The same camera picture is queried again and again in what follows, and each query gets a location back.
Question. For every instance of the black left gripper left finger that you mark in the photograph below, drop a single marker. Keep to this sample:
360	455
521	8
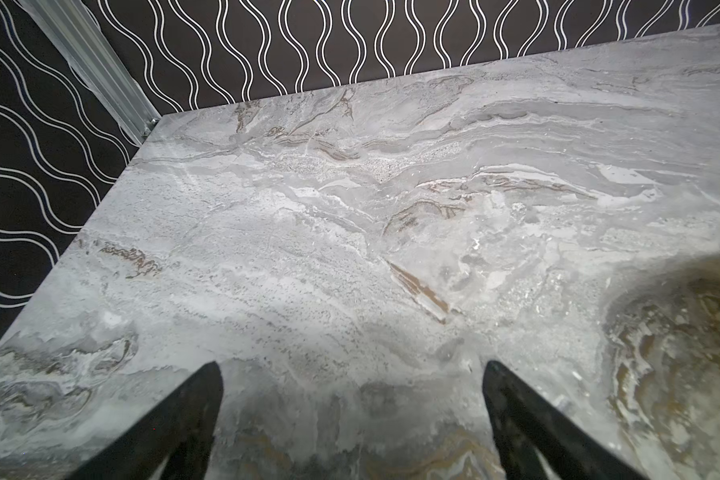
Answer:
175	437

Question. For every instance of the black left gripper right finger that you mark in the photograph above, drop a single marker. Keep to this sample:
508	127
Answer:
526	428

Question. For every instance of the aluminium frame corner post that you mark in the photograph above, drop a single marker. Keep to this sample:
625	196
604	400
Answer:
72	30

